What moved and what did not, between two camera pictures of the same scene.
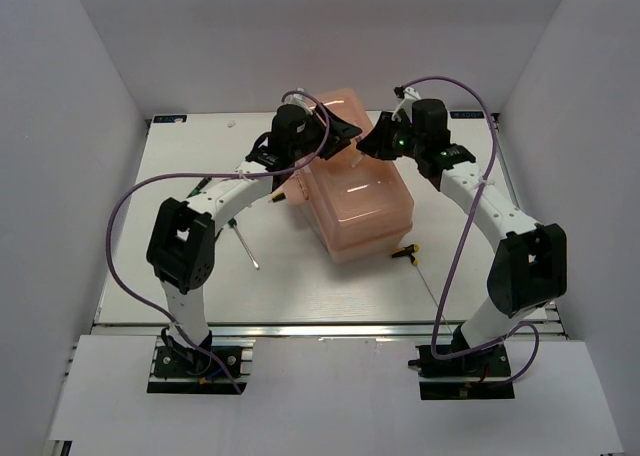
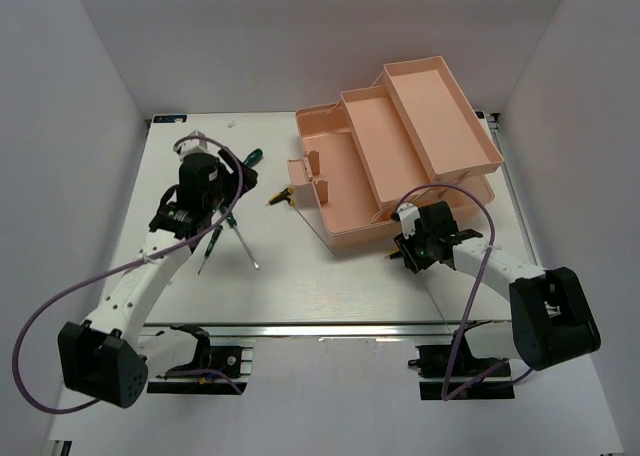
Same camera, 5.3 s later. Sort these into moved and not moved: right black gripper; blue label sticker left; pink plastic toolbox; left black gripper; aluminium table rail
Moved: left black gripper; pink plastic toolbox; right black gripper
Not moved: blue label sticker left; aluminium table rail
